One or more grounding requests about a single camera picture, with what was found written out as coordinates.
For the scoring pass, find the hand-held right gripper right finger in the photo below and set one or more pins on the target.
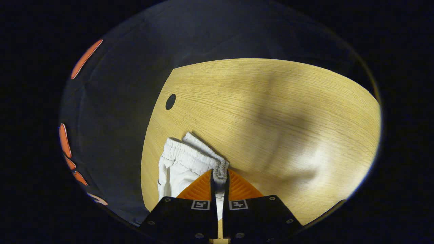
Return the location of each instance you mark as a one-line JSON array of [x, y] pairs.
[[226, 193]]

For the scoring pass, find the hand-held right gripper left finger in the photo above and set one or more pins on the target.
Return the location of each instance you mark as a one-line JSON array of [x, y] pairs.
[[212, 191]]

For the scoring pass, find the white jeans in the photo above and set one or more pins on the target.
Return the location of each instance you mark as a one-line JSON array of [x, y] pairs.
[[179, 166]]

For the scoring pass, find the black backdrop cloth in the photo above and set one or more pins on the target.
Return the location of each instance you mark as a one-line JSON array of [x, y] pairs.
[[118, 118]]

